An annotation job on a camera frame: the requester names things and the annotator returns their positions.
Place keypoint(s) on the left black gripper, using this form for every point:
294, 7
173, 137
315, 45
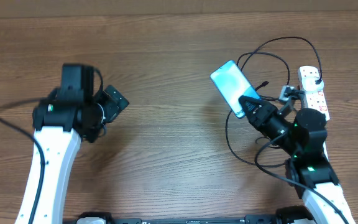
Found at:
112, 107

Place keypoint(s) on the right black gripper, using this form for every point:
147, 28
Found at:
257, 117

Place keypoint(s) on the black Samsung Galaxy smartphone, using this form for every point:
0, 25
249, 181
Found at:
232, 84

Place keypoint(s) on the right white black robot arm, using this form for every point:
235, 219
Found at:
308, 169

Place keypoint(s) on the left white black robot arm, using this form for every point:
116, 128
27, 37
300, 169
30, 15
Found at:
72, 113

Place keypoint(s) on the white charger plug adapter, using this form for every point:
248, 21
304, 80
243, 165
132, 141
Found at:
311, 84

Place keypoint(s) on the white power strip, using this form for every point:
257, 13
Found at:
314, 94

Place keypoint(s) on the brown cardboard backdrop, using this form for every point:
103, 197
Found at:
65, 8

